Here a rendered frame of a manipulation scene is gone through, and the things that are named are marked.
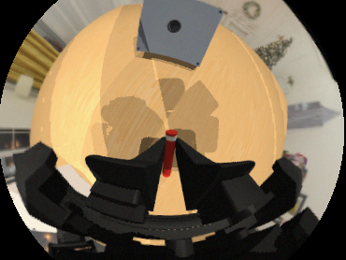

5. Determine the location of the red peg with white band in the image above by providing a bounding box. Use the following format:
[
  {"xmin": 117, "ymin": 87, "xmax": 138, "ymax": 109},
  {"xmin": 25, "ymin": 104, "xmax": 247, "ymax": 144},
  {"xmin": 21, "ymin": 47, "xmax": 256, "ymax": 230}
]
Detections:
[{"xmin": 162, "ymin": 130, "xmax": 178, "ymax": 178}]

